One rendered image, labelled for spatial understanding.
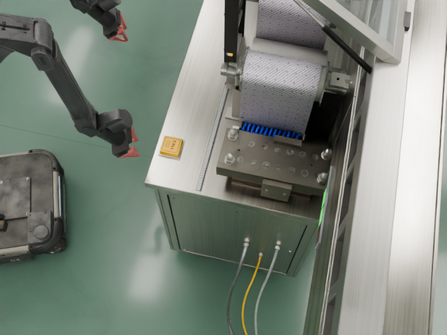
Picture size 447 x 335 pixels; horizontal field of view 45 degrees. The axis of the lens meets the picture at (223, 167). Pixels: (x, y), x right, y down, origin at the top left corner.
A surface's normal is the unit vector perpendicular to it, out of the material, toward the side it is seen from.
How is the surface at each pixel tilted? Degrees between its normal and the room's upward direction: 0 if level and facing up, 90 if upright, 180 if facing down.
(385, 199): 0
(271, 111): 90
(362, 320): 0
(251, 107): 90
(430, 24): 0
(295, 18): 92
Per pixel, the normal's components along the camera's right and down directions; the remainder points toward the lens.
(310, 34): -0.22, 0.89
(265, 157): 0.00, -0.44
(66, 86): 0.21, 0.88
